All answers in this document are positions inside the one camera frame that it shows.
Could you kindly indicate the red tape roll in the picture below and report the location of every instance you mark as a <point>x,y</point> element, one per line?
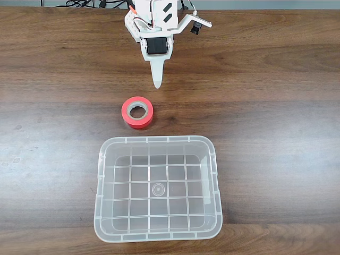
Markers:
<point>125,114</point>

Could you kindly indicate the clear plastic storage box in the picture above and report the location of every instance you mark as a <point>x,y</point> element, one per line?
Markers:
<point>106,186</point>

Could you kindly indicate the camera module on white bracket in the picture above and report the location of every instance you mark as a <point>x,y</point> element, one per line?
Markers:
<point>196,26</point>

